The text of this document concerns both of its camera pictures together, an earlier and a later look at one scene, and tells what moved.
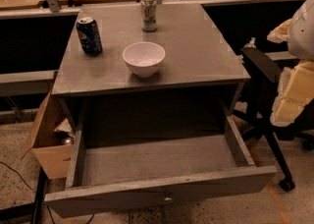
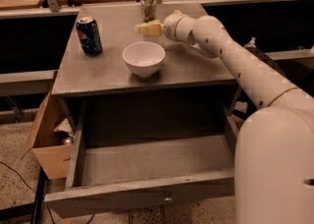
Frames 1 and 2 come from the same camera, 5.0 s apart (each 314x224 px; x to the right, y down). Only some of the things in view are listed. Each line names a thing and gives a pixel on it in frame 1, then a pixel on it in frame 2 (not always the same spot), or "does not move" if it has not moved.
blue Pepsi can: (89, 36) does not move
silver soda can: (148, 13) does not move
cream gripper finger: (295, 90) → (153, 28)
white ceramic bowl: (143, 58) does not move
